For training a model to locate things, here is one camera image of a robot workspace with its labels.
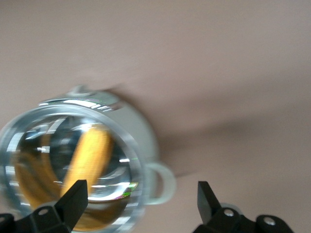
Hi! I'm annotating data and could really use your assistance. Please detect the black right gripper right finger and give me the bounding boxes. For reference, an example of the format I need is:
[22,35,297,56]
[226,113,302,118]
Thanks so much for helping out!
[193,181,294,233]

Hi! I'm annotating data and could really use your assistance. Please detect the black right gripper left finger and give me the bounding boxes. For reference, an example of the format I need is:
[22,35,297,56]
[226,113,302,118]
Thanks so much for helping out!
[0,180,88,233]

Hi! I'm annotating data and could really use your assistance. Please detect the yellow corn cob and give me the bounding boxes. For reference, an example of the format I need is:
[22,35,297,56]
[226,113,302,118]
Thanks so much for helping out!
[14,123,115,232]

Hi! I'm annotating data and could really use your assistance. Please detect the brown table cover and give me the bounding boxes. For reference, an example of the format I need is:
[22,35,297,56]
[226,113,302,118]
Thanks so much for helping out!
[0,0,311,233]

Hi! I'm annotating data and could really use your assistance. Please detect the silver electric pot with handles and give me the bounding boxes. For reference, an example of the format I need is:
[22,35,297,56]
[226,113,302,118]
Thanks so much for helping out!
[0,84,177,233]

